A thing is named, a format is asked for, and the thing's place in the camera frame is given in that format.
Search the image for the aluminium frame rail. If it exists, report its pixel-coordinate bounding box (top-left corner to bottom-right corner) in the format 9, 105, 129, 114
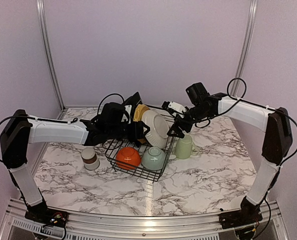
0, 199, 289, 240

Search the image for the light green mug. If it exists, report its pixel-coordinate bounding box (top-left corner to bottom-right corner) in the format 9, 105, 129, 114
174, 134, 199, 160

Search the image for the white ceramic bowl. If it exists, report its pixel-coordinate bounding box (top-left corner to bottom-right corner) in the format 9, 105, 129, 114
116, 146, 141, 170

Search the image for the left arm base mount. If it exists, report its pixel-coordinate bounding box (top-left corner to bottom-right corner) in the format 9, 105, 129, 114
25, 198, 69, 228

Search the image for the round brown rim floral plate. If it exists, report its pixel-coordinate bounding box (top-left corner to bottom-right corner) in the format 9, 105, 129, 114
141, 110, 169, 149

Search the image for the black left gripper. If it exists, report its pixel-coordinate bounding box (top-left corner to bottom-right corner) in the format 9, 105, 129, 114
107, 120, 151, 140

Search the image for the white square floral plate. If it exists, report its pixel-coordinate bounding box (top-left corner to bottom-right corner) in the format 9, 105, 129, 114
123, 91, 142, 110

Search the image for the yellow polka dot plate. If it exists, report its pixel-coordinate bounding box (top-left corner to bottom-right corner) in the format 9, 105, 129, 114
133, 104, 150, 122

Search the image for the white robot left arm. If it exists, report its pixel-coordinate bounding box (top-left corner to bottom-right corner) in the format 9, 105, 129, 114
0, 109, 150, 223

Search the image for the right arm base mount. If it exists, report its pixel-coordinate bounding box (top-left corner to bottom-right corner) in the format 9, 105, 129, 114
219, 196, 263, 229

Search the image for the brown grey metal-lined cup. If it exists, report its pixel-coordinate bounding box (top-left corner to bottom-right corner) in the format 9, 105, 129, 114
80, 147, 100, 171

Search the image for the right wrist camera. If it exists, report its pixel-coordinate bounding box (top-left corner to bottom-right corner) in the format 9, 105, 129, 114
161, 101, 187, 114

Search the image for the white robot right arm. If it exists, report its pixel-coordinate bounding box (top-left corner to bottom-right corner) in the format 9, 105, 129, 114
162, 92, 293, 224

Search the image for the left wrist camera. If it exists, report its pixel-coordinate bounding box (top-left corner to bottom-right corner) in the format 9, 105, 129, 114
100, 102, 130, 125

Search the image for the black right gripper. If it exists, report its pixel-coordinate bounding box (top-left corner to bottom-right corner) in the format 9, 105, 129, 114
167, 104, 211, 138

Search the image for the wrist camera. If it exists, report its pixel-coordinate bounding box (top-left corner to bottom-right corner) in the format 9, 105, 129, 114
100, 102, 130, 125
161, 101, 187, 114

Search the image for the light green ceramic bowl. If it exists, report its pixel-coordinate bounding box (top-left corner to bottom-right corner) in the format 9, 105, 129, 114
141, 146, 166, 171

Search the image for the black wire dish rack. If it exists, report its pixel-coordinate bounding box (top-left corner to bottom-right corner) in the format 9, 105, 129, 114
105, 104, 177, 183

